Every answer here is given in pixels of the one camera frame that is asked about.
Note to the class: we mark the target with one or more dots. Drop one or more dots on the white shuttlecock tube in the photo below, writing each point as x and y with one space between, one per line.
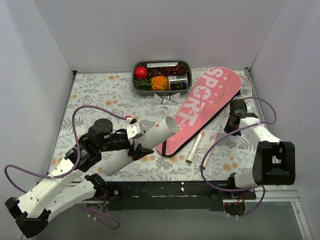
153 137

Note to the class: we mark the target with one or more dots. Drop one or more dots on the grey plastic tray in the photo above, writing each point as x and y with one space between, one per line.
165 92

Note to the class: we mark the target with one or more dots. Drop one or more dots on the white label strip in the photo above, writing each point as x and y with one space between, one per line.
161 64

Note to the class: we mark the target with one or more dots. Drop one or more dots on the right badminton racket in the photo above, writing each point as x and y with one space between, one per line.
213 138

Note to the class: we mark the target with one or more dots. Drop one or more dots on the pink racket cover bag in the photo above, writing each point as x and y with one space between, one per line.
210 95

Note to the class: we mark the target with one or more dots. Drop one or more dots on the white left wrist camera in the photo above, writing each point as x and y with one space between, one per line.
134 129

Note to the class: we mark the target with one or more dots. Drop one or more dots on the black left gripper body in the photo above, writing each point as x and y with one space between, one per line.
132 146

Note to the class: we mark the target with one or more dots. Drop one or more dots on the left badminton racket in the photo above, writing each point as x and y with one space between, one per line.
198 139

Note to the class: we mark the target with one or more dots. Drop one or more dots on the red apple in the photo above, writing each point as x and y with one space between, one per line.
141 72

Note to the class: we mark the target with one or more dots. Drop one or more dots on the orange flower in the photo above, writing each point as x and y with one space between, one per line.
159 83

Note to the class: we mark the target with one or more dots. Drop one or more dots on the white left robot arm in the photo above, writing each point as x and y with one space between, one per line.
33 210

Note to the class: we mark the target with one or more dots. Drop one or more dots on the shiny patterned can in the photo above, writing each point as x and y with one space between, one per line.
177 82

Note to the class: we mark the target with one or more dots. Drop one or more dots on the white shuttlecock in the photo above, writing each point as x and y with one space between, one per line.
174 98
157 99

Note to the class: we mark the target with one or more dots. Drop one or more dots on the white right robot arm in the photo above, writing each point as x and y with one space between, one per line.
274 161

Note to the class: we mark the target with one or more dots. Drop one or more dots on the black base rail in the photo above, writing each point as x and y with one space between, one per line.
169 195

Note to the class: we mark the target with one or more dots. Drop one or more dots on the green leafy sprig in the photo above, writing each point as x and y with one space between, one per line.
143 84

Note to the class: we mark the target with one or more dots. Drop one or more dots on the badminton racket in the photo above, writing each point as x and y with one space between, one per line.
198 139
213 138

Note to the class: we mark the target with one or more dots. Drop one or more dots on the dark red grapes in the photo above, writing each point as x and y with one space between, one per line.
167 71

